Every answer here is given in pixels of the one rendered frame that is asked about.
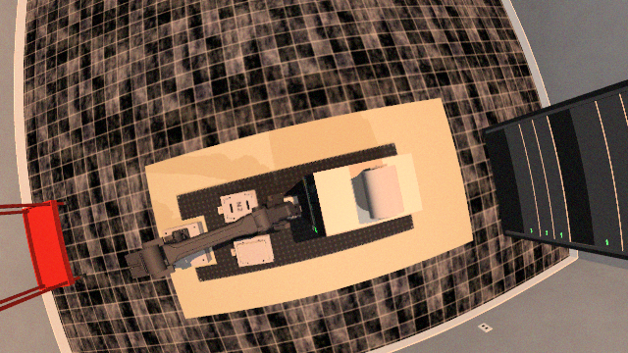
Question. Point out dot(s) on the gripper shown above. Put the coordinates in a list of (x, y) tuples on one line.
[(277, 199)]

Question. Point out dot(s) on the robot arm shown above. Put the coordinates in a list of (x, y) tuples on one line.
[(186, 245)]

